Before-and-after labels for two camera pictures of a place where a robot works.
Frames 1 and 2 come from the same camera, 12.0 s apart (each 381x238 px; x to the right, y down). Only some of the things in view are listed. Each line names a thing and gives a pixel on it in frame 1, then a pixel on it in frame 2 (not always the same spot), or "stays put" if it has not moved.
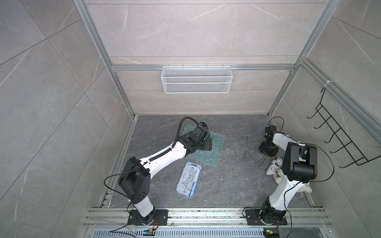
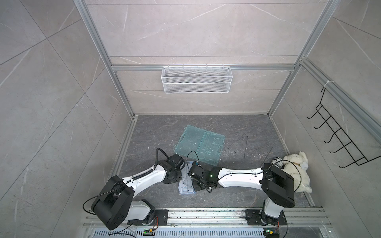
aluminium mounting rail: [117, 217] stays put
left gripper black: [208, 145] -> [179, 178]
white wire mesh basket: [196, 80] stays put
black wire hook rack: [358, 157] stays put
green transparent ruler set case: [213, 156] stays put
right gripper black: [273, 153] -> [196, 187]
